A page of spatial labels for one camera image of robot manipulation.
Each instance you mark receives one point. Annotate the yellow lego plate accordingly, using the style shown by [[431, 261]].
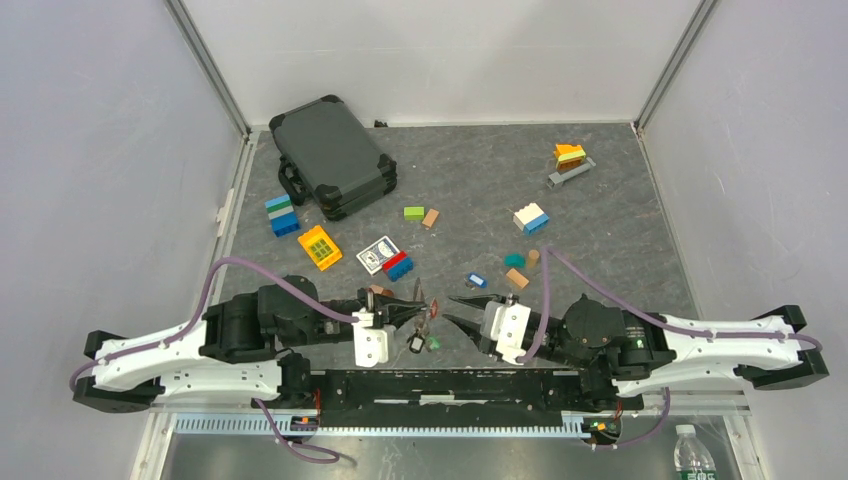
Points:
[[320, 247]]

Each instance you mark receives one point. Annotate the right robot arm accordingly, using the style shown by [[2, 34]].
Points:
[[619, 353]]

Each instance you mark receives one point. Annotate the orange wooden block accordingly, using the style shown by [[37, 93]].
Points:
[[517, 279]]

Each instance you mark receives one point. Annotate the tan wooden cylinder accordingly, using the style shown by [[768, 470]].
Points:
[[533, 258]]

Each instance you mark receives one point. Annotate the tan wooden block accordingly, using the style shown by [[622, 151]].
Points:
[[430, 218]]

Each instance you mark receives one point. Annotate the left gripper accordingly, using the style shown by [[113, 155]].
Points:
[[392, 310]]

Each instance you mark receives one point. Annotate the blue green white lego stack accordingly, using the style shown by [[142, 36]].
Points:
[[282, 217]]

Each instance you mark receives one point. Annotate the grey lego piece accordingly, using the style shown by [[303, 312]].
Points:
[[557, 179]]

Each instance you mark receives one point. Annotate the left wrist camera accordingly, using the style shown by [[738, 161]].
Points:
[[372, 345]]

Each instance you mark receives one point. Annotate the teal wooden block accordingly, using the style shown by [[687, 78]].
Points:
[[515, 260]]

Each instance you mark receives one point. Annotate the plastic water bottle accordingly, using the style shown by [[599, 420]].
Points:
[[692, 459]]

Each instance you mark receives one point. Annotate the white blue lego block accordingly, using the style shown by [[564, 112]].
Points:
[[530, 219]]

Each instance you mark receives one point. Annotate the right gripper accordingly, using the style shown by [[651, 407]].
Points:
[[473, 332]]

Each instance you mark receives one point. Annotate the red blue lego block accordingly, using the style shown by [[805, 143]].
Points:
[[398, 266]]

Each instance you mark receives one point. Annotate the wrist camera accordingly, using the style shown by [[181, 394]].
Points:
[[505, 326], [372, 345]]

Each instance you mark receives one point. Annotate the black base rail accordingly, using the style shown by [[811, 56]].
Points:
[[444, 398]]

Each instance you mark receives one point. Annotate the black key fob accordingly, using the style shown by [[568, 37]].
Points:
[[416, 344]]

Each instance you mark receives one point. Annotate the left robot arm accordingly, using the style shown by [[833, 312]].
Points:
[[241, 351]]

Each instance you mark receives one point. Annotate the playing card box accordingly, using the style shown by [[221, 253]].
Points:
[[374, 256]]

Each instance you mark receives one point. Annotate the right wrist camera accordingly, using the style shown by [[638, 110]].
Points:
[[505, 326]]

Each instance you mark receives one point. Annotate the green lego brick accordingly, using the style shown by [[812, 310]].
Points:
[[414, 213]]

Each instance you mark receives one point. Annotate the blue key tag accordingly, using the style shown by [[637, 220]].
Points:
[[476, 281]]

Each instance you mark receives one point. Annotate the white cable duct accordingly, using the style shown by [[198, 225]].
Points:
[[299, 425]]

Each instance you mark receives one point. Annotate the black hard case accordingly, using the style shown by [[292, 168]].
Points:
[[327, 155]]

